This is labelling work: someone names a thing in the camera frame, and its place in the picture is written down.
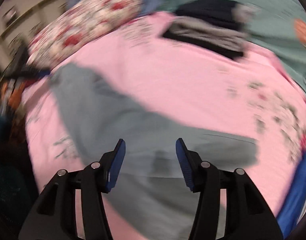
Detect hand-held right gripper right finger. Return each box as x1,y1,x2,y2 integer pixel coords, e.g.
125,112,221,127
175,138,284,240

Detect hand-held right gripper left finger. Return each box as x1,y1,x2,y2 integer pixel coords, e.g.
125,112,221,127
19,138,126,240

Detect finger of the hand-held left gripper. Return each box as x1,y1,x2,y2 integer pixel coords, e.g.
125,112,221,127
18,66,51,79

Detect person's left forearm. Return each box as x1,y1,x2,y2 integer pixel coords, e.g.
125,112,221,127
1,79,28,112

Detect folded black pants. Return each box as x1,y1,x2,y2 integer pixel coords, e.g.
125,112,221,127
162,29,245,61

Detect folded light grey pants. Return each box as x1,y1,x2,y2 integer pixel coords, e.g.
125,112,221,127
172,17,247,49

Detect folded dark navy pants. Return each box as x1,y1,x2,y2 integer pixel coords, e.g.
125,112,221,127
175,0,256,32

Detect red floral pillow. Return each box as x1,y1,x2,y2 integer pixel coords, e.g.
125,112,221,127
26,0,144,67

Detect dark teal cloth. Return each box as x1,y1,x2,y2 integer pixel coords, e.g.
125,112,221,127
0,115,41,234

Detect bright blue cloth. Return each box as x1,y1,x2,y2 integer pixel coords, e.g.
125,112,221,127
276,151,306,232

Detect teal heart-print blanket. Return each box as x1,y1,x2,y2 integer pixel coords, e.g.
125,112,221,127
165,0,306,87

